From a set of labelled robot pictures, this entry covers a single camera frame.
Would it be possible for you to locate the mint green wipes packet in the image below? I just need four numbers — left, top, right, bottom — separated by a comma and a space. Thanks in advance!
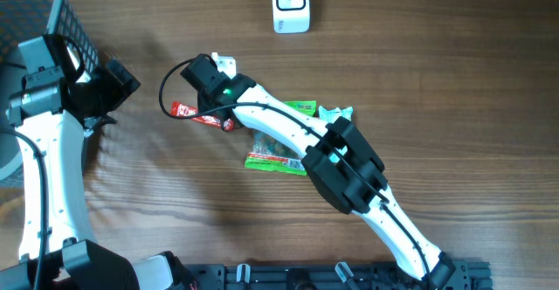
318, 106, 354, 123

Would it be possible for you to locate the grey mesh plastic basket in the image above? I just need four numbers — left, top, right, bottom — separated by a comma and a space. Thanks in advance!
0, 0, 100, 189

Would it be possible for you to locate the red chocolate bar wrapper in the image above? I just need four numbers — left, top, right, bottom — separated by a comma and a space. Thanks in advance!
170, 101, 234, 132

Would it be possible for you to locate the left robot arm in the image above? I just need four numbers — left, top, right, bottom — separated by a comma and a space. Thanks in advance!
1, 34, 194, 289

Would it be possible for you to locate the green gummy candy bag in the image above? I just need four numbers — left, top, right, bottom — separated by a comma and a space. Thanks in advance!
244, 100, 317, 177

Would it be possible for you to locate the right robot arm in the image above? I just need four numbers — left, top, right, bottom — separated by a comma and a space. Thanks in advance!
181, 54, 455, 289

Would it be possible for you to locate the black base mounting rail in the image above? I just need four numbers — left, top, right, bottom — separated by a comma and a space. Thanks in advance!
174, 261, 493, 290

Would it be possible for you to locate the white barcode scanner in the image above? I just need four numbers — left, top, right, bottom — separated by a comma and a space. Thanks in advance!
272, 0, 311, 34

